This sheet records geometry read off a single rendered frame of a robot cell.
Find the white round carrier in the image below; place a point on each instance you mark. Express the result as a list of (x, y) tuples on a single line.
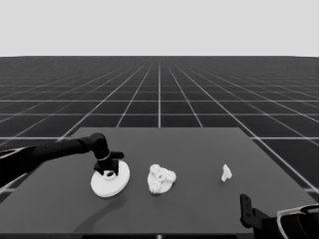
[(150, 179)]

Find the small white T-shaped piece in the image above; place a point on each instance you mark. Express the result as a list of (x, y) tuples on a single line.
[(226, 175)]

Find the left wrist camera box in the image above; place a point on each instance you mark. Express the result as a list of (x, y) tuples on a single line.
[(117, 155)]

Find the small white toothed gear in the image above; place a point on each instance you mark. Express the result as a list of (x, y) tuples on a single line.
[(153, 189), (172, 177), (153, 168)]

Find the large thick white disc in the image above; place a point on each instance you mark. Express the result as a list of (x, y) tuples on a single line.
[(108, 187)]

